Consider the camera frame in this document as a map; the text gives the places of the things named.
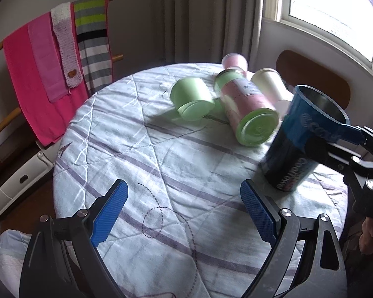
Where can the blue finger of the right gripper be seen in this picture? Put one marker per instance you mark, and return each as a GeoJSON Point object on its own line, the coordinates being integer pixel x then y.
{"type": "Point", "coordinates": [340, 158]}
{"type": "Point", "coordinates": [357, 134]}

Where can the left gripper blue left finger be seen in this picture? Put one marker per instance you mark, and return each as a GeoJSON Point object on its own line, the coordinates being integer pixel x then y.
{"type": "Point", "coordinates": [105, 210]}

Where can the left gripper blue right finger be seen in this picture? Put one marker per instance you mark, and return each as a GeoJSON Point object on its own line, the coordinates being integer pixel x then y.
{"type": "Point", "coordinates": [262, 212]}

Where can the blue black metal tumbler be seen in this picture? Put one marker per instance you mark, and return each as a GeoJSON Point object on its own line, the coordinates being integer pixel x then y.
{"type": "Point", "coordinates": [310, 114]}

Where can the white paper cup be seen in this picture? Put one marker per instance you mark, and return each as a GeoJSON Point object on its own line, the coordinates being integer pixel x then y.
{"type": "Point", "coordinates": [270, 84]}

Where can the pink plastic cup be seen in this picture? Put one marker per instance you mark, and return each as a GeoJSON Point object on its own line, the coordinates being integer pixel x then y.
{"type": "Point", "coordinates": [235, 61]}

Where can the light green plastic cup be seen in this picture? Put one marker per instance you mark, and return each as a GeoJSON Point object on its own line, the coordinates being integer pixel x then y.
{"type": "Point", "coordinates": [191, 98]}

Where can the white storage drawer unit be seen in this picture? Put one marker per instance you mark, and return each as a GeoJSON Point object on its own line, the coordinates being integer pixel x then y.
{"type": "Point", "coordinates": [22, 169]}

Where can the striped quilted tablecloth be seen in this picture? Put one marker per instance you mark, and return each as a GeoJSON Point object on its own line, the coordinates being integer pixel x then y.
{"type": "Point", "coordinates": [184, 231]}

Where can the green pink cookie jar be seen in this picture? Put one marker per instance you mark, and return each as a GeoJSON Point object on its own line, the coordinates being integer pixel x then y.
{"type": "Point", "coordinates": [251, 115]}

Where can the brown wooden chair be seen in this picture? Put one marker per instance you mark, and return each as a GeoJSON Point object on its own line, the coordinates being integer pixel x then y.
{"type": "Point", "coordinates": [296, 69]}

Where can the hot pink towel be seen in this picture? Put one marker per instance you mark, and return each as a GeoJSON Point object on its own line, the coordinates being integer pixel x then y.
{"type": "Point", "coordinates": [47, 120]}

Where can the white plastic bag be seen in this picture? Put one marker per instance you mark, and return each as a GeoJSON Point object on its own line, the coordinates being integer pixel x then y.
{"type": "Point", "coordinates": [13, 248]}

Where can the white framed window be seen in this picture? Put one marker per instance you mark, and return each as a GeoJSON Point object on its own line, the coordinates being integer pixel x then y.
{"type": "Point", "coordinates": [345, 24]}

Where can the wooden towel rack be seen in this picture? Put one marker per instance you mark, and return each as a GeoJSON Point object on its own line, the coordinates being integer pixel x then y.
{"type": "Point", "coordinates": [12, 115]}

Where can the light pink cloth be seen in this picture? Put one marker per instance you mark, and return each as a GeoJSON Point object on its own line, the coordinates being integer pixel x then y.
{"type": "Point", "coordinates": [47, 58]}

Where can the beige curtain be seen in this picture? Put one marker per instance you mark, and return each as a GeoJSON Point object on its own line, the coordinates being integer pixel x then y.
{"type": "Point", "coordinates": [197, 31]}

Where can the grey green striped scarf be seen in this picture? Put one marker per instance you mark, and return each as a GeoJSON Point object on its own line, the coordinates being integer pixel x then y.
{"type": "Point", "coordinates": [91, 27]}

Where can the pink knitted scarf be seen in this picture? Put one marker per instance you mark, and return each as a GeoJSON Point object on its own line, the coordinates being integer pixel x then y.
{"type": "Point", "coordinates": [62, 25]}

